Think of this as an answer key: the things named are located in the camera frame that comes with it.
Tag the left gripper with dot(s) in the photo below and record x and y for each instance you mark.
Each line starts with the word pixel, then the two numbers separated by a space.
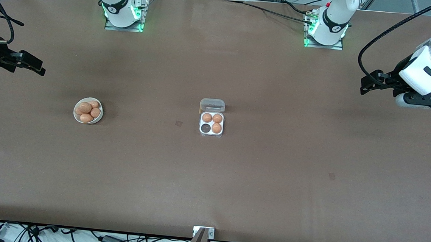
pixel 394 79

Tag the brown egg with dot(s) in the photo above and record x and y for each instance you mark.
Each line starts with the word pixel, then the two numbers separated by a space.
pixel 216 128
pixel 207 117
pixel 95 104
pixel 95 113
pixel 77 111
pixel 85 107
pixel 217 118
pixel 86 118

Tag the clear plastic egg box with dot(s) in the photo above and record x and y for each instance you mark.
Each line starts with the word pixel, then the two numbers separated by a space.
pixel 213 105

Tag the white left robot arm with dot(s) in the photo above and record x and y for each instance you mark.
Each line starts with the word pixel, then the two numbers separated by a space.
pixel 331 34

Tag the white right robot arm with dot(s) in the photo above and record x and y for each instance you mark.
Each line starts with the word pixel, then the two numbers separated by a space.
pixel 118 15

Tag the white ceramic bowl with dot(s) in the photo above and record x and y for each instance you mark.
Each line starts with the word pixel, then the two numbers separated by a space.
pixel 100 118

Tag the silver camera mount bracket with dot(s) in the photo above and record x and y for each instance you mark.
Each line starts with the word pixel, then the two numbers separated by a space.
pixel 211 232

